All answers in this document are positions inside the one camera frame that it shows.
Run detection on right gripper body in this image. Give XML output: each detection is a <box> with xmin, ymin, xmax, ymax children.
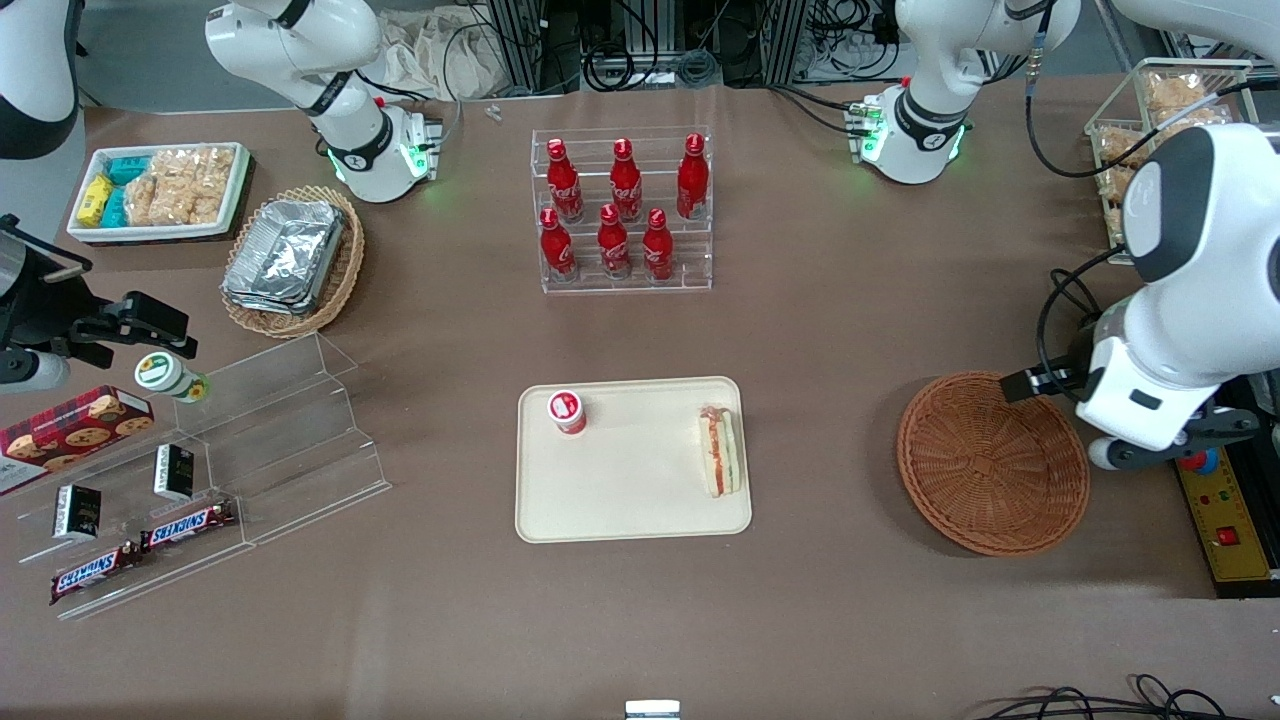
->
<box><xmin>0</xmin><ymin>285</ymin><xmax>76</xmax><ymax>393</ymax></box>

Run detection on white triangle-cut sandwich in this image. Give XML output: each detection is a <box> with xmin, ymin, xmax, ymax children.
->
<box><xmin>698</xmin><ymin>404</ymin><xmax>744</xmax><ymax>498</ymax></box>

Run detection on white rectangular snack tray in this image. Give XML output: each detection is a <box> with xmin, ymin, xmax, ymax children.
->
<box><xmin>67</xmin><ymin>142</ymin><xmax>253</xmax><ymax>245</ymax></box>

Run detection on brown round wicker basket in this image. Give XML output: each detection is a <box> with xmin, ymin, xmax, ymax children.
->
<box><xmin>896</xmin><ymin>371</ymin><xmax>1091</xmax><ymax>557</ymax></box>

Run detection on light woven wicker basket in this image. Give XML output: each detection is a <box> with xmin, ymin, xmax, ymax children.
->
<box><xmin>220</xmin><ymin>185</ymin><xmax>366</xmax><ymax>341</ymax></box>

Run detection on beige plastic serving tray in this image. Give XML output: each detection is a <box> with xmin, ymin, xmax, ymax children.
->
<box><xmin>515</xmin><ymin>376</ymin><xmax>753</xmax><ymax>544</ymax></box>

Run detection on green sunflower yogurt cup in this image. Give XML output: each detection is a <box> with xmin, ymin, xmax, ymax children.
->
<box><xmin>135</xmin><ymin>352</ymin><xmax>211</xmax><ymax>405</ymax></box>

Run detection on black equipment case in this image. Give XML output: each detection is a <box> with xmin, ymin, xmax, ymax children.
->
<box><xmin>1160</xmin><ymin>375</ymin><xmax>1280</xmax><ymax>601</ymax></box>

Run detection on yellow control panel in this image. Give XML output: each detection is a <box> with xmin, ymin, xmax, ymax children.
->
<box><xmin>1175</xmin><ymin>450</ymin><xmax>1276</xmax><ymax>583</ymax></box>

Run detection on red plaid cookie box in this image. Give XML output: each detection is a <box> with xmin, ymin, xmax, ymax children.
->
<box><xmin>0</xmin><ymin>386</ymin><xmax>156</xmax><ymax>498</ymax></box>

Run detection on small black chocolate box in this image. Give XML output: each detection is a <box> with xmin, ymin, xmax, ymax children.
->
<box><xmin>53</xmin><ymin>484</ymin><xmax>103</xmax><ymax>542</ymax></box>
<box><xmin>153</xmin><ymin>444</ymin><xmax>196</xmax><ymax>502</ymax></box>

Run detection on clear rice cracker bag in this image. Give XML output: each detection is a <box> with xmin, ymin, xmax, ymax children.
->
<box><xmin>125</xmin><ymin>150</ymin><xmax>186</xmax><ymax>226</ymax></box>
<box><xmin>175</xmin><ymin>147</ymin><xmax>236</xmax><ymax>223</ymax></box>

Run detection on yellow snack packet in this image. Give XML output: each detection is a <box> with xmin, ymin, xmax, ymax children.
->
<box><xmin>78</xmin><ymin>175</ymin><xmax>116</xmax><ymax>229</ymax></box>

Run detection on aluminium foil container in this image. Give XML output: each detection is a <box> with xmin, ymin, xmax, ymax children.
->
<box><xmin>222</xmin><ymin>198</ymin><xmax>348</xmax><ymax>314</ymax></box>

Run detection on clear acrylic stepped stand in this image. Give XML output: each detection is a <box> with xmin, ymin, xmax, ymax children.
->
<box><xmin>15</xmin><ymin>333</ymin><xmax>393</xmax><ymax>623</ymax></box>

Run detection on Snickers chocolate bar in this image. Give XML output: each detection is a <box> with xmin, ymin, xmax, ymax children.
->
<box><xmin>140</xmin><ymin>500</ymin><xmax>238</xmax><ymax>553</ymax></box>
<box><xmin>50</xmin><ymin>543</ymin><xmax>144</xmax><ymax>606</ymax></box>

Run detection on clear fried snack bag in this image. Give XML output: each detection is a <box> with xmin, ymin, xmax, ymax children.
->
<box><xmin>1095</xmin><ymin>125</ymin><xmax>1151</xmax><ymax>236</ymax></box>
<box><xmin>1143</xmin><ymin>70</ymin><xmax>1236</xmax><ymax>126</ymax></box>

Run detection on white cloth bag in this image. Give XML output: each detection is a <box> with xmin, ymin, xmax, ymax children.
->
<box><xmin>380</xmin><ymin>10</ymin><xmax>511</xmax><ymax>101</ymax></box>

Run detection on red cola bottle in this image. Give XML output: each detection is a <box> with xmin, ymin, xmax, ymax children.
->
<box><xmin>610</xmin><ymin>138</ymin><xmax>643</xmax><ymax>223</ymax></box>
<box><xmin>540</xmin><ymin>207</ymin><xmax>577</xmax><ymax>281</ymax></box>
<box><xmin>677</xmin><ymin>133</ymin><xmax>710</xmax><ymax>221</ymax></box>
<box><xmin>597</xmin><ymin>204</ymin><xmax>632</xmax><ymax>279</ymax></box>
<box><xmin>642</xmin><ymin>208</ymin><xmax>675</xmax><ymax>282</ymax></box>
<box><xmin>546</xmin><ymin>138</ymin><xmax>585</xmax><ymax>223</ymax></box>

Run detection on red strawberry yogurt cup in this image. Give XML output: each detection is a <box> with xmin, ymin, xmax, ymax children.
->
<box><xmin>547</xmin><ymin>389</ymin><xmax>588</xmax><ymax>437</ymax></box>

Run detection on clear acrylic bottle stand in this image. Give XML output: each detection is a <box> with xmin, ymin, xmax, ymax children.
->
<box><xmin>530</xmin><ymin>125</ymin><xmax>713</xmax><ymax>294</ymax></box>

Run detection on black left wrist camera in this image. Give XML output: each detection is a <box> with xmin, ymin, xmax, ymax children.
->
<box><xmin>1000</xmin><ymin>365</ymin><xmax>1086</xmax><ymax>404</ymax></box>

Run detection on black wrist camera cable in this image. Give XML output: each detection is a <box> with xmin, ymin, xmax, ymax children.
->
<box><xmin>1025</xmin><ymin>60</ymin><xmax>1251</xmax><ymax>401</ymax></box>

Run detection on black loose cable bundle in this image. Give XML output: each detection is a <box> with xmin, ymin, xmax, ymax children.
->
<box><xmin>975</xmin><ymin>675</ymin><xmax>1280</xmax><ymax>720</ymax></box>

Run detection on white wire rack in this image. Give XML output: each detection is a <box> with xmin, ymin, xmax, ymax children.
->
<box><xmin>1085</xmin><ymin>58</ymin><xmax>1263</xmax><ymax>266</ymax></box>

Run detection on black coiled cable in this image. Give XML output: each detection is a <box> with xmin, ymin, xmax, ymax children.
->
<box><xmin>583</xmin><ymin>45</ymin><xmax>721</xmax><ymax>91</ymax></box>

